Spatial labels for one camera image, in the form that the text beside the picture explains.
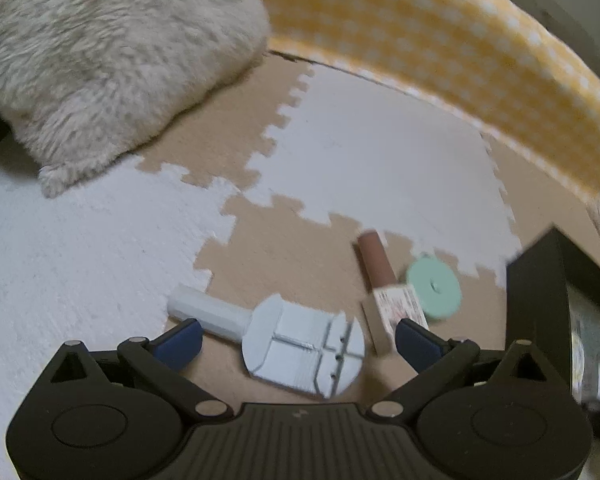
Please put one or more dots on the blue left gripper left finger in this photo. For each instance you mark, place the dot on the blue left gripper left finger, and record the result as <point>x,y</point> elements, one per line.
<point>178,346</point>

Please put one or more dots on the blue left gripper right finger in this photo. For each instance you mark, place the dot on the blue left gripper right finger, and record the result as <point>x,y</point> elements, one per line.
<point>418,346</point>

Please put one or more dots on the brown gel polish bottle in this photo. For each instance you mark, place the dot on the brown gel polish bottle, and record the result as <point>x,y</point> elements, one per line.
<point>389,301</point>

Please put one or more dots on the white watch repair tool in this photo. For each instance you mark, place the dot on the white watch repair tool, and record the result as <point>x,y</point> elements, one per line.
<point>283,343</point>

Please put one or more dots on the clear plastic blister case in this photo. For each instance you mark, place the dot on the clear plastic blister case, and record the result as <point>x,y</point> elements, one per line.
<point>585,361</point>

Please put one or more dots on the left fluffy white cushion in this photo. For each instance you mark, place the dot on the left fluffy white cushion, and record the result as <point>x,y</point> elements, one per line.
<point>85,81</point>

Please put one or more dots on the yellow checkered bed cover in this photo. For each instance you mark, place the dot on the yellow checkered bed cover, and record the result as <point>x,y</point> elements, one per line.
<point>487,61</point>

